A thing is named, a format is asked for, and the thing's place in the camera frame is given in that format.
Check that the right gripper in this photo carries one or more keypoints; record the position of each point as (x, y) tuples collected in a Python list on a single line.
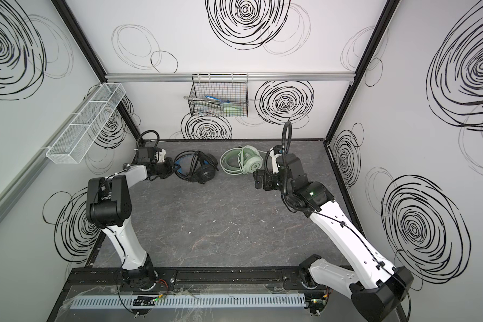
[(261, 179)]

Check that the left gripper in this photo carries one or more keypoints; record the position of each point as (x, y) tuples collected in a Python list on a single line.
[(166, 167)]

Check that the black and blue headphones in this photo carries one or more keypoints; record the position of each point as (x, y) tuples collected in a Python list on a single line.
[(203, 167)]

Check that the mint green headphones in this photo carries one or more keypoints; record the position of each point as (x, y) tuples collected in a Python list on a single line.
[(242, 160)]

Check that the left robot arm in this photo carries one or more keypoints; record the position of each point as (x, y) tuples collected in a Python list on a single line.
[(109, 208)]

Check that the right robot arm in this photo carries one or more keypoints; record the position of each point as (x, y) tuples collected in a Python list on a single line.
[(375, 286)]

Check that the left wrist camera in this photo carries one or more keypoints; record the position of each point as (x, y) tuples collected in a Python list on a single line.
[(160, 155)]

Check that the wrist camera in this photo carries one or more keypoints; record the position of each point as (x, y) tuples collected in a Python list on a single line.
[(160, 155), (273, 154)]

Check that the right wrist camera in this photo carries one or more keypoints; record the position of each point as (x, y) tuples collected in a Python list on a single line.
[(273, 154)]

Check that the black wire basket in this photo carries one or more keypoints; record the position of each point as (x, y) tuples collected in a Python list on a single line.
[(234, 93)]

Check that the clear wall shelf bin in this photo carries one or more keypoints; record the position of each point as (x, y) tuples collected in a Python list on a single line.
[(71, 146)]

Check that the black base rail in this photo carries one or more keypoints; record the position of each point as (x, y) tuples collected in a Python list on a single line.
[(241, 277)]

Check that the white slotted cable duct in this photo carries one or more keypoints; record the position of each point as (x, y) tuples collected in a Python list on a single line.
[(138, 302)]

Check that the side wall aluminium rail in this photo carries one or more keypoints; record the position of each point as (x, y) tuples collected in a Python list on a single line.
[(24, 179)]

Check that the black corner frame post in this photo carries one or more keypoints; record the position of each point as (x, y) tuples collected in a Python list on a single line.
[(79, 37)]

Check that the right corner frame post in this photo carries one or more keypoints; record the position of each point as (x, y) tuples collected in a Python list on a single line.
[(371, 48)]

